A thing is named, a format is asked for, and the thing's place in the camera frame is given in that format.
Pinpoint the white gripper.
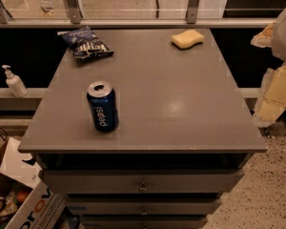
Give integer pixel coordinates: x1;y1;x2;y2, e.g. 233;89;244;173
251;8;286;127

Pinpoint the blue chip bag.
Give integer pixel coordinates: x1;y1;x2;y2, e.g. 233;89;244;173
57;27;114;60

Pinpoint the blue pepsi can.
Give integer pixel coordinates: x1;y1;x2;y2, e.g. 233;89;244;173
87;81;118;132

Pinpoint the yellow sponge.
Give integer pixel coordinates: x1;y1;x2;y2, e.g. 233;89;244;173
171;30;205;50

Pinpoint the grey drawer cabinet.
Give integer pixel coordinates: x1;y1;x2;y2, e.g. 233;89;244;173
17;28;269;229

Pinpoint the middle grey drawer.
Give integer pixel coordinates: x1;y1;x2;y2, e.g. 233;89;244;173
66;198;221;216

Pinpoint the grey drawer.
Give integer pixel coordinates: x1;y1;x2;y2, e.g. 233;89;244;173
81;216;207;229
43;169;244;195
66;198;221;216

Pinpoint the top grey drawer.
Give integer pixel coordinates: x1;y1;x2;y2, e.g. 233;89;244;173
43;169;244;195

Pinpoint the bottom grey drawer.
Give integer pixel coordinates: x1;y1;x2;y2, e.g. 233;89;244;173
81;216;207;229

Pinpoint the white pump dispenser bottle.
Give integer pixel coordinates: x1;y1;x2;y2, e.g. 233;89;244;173
2;65;28;97

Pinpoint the cardboard box with print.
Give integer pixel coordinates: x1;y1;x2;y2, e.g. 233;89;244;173
0;137;65;229

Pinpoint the middle metal railing post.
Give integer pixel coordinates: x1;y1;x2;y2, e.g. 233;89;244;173
64;0;83;24

